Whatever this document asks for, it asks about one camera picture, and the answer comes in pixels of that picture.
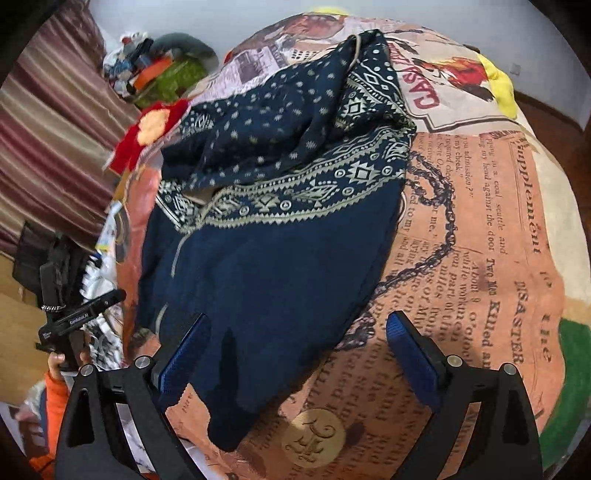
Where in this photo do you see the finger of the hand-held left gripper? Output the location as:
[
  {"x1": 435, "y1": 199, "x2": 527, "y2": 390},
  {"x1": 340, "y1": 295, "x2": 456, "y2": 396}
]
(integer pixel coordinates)
[{"x1": 85, "y1": 289, "x2": 128, "y2": 319}]

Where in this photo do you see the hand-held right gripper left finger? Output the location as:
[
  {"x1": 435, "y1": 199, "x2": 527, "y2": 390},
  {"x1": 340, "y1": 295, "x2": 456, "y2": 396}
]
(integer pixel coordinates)
[{"x1": 55, "y1": 313, "x2": 213, "y2": 480}]

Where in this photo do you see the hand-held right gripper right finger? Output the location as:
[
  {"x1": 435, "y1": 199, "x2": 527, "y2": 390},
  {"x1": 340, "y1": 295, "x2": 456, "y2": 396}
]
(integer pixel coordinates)
[{"x1": 385, "y1": 310, "x2": 543, "y2": 480}]

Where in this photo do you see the navy patterned hoodie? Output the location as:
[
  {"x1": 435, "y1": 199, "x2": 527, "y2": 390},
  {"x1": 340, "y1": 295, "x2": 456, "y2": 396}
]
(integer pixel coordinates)
[{"x1": 124, "y1": 30, "x2": 419, "y2": 453}]

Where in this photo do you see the person's left forearm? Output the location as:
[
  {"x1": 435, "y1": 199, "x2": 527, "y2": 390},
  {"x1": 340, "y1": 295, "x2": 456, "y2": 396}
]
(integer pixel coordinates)
[{"x1": 27, "y1": 371, "x2": 72, "y2": 476}]

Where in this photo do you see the pile of clothes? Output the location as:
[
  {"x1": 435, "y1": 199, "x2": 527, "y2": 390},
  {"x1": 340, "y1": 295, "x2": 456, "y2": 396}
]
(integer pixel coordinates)
[{"x1": 102, "y1": 31, "x2": 155, "y2": 97}]

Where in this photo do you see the person's left hand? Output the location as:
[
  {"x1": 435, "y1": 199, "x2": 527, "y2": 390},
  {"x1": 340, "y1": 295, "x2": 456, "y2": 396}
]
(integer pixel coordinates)
[{"x1": 45, "y1": 352, "x2": 94, "y2": 385}]

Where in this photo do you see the pile of papers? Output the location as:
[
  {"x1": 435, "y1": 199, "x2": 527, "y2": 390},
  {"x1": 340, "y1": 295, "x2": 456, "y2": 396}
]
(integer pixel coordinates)
[{"x1": 83, "y1": 203, "x2": 139, "y2": 370}]

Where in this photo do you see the striped brown curtain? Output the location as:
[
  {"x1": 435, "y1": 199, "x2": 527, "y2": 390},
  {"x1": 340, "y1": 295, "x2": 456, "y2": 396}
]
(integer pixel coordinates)
[{"x1": 0, "y1": 7, "x2": 144, "y2": 257}]

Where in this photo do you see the red plush toy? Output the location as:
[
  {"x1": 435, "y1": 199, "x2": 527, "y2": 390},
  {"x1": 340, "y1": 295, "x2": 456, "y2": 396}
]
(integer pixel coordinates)
[{"x1": 110, "y1": 99, "x2": 192, "y2": 175}]

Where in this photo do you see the orange box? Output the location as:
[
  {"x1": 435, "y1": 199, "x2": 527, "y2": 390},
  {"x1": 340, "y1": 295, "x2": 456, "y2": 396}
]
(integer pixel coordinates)
[{"x1": 133, "y1": 60, "x2": 172, "y2": 91}]

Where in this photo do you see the green patterned box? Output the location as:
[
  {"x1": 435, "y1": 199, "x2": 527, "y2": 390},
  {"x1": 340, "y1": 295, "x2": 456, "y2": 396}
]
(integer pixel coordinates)
[{"x1": 139, "y1": 55, "x2": 209, "y2": 109}]

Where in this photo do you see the grey pillow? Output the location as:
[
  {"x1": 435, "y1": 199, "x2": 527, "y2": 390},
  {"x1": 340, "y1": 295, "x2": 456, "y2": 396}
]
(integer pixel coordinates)
[{"x1": 152, "y1": 34, "x2": 219, "y2": 62}]

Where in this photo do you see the yellow plush toy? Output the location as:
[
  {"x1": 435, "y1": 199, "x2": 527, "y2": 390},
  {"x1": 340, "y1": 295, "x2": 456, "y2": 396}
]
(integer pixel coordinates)
[{"x1": 475, "y1": 52, "x2": 516, "y2": 119}]

